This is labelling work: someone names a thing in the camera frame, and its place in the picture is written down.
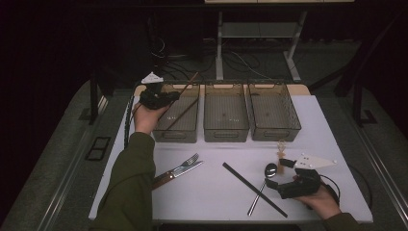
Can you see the white table cover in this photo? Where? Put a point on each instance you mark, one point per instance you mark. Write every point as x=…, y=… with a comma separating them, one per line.
x=218, y=192

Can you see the person's left hand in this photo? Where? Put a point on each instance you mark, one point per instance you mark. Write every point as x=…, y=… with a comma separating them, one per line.
x=146, y=120

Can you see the brown wooden chopstick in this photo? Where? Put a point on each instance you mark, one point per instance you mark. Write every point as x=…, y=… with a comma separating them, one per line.
x=189, y=84
x=183, y=113

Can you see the smoky translucent plastic bin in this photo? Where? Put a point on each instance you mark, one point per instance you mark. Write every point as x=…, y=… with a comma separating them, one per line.
x=174, y=136
x=226, y=118
x=272, y=115

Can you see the person's right hand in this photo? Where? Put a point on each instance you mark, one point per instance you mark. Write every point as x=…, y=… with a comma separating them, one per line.
x=324, y=203

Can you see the stainless steel spoon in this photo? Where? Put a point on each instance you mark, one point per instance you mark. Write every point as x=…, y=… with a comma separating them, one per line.
x=271, y=170

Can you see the black chopstick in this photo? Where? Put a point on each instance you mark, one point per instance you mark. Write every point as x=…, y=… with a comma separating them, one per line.
x=245, y=180

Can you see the dark metal stand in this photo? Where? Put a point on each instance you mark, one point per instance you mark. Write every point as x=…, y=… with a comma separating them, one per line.
x=93, y=102
x=357, y=102

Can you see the amber translucent spoon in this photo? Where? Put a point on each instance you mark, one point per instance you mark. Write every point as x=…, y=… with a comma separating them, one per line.
x=281, y=154

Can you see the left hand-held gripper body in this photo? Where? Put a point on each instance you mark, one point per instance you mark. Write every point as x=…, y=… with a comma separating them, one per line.
x=152, y=99

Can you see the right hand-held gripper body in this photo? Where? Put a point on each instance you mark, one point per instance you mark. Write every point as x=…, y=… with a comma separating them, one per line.
x=301, y=187

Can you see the metal floor rail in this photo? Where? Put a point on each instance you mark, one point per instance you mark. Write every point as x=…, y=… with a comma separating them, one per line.
x=386, y=179
x=63, y=189

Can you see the white metal desk frame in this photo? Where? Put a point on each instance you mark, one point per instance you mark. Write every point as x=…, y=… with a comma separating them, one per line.
x=219, y=48

